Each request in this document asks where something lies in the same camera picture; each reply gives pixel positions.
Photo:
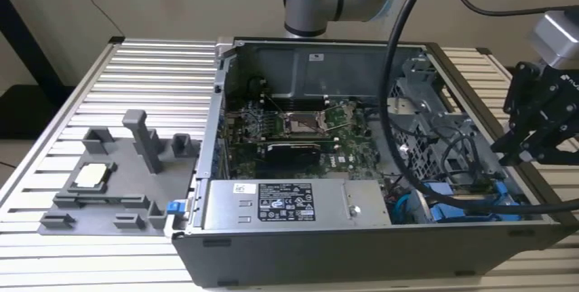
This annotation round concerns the metal drive cage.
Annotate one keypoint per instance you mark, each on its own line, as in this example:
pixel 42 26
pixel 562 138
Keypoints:
pixel 417 68

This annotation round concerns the silver CPU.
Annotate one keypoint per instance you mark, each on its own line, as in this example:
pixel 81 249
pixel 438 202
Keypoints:
pixel 91 175

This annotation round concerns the blue plastic bay latch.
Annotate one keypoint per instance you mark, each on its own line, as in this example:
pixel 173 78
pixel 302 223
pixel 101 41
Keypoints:
pixel 446 214

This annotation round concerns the white barcode sticker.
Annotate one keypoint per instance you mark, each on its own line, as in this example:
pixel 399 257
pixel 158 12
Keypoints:
pixel 245 189

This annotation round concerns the CPU socket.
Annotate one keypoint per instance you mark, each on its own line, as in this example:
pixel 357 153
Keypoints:
pixel 301 128

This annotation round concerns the black RAM slot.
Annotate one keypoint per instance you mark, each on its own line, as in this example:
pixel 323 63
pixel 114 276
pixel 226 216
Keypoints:
pixel 298 103

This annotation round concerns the white square sticker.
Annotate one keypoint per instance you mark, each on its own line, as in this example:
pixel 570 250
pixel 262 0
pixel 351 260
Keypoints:
pixel 317 57

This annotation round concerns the hard disk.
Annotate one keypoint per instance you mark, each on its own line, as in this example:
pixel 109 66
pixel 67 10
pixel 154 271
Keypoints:
pixel 502 192

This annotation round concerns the blue case latch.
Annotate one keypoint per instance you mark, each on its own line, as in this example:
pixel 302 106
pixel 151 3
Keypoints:
pixel 175 207

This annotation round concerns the open black PC case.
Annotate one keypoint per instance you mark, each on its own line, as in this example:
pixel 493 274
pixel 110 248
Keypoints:
pixel 317 258

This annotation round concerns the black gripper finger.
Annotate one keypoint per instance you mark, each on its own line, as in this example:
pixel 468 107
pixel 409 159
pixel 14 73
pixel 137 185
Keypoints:
pixel 516 102
pixel 552 143

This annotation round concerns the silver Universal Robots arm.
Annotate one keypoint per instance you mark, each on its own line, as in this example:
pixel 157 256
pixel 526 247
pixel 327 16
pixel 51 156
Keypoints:
pixel 313 7

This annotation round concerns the green motherboard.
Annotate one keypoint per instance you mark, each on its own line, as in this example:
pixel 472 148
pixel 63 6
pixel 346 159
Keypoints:
pixel 358 146

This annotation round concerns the grey parts rack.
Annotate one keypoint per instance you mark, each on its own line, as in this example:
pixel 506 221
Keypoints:
pixel 131 183

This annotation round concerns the black furniture leg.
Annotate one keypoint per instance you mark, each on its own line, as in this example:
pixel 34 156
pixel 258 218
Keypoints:
pixel 23 34

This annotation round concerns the black power supply label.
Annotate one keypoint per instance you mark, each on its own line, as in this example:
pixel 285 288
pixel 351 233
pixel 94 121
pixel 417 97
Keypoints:
pixel 285 202

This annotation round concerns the black graphics card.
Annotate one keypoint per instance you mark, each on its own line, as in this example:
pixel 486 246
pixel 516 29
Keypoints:
pixel 291 156

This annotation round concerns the silver power supply unit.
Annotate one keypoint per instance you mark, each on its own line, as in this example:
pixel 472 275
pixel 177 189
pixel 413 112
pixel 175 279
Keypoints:
pixel 226 204

